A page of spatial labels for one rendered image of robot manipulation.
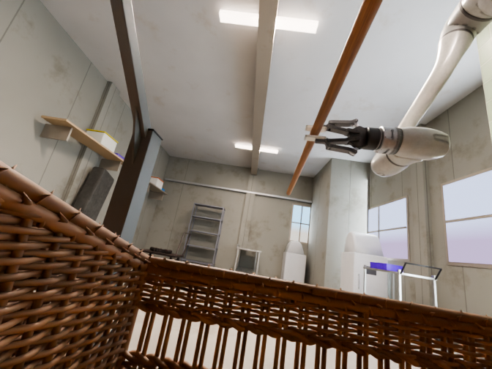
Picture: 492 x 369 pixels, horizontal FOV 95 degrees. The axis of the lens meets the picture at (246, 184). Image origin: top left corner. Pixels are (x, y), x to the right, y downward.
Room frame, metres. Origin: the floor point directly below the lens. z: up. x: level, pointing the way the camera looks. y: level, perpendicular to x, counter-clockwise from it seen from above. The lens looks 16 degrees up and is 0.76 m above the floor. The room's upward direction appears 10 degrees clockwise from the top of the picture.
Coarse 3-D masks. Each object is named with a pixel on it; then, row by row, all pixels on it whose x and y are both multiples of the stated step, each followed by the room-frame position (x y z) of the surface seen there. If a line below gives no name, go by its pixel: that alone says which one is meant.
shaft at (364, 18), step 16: (368, 0) 0.26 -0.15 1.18; (368, 16) 0.29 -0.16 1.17; (352, 32) 0.32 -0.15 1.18; (352, 48) 0.35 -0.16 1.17; (336, 80) 0.43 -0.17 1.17; (336, 96) 0.49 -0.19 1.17; (320, 112) 0.57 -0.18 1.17; (320, 128) 0.64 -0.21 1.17; (304, 160) 0.90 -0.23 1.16; (288, 192) 1.41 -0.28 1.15
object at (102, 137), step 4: (88, 132) 3.78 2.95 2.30; (92, 132) 3.77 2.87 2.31; (96, 132) 3.77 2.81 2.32; (100, 132) 3.78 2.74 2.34; (104, 132) 3.75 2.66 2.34; (92, 136) 3.77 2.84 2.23; (96, 136) 3.77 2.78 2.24; (100, 136) 3.76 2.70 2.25; (104, 136) 3.79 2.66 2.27; (108, 136) 3.89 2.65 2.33; (100, 140) 3.76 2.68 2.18; (104, 140) 3.82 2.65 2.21; (108, 140) 3.92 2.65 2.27; (112, 140) 4.01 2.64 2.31; (104, 144) 3.85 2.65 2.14; (108, 144) 3.96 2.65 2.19; (112, 144) 4.05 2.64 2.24; (108, 148) 3.99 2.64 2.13; (112, 148) 4.09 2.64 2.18
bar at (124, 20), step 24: (120, 0) 0.25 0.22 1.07; (120, 24) 0.27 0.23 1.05; (120, 48) 0.30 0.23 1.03; (144, 96) 0.36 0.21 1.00; (144, 120) 0.38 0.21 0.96; (144, 144) 0.40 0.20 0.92; (144, 168) 0.41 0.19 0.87; (120, 192) 0.40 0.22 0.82; (144, 192) 0.43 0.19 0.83; (120, 216) 0.40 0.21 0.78
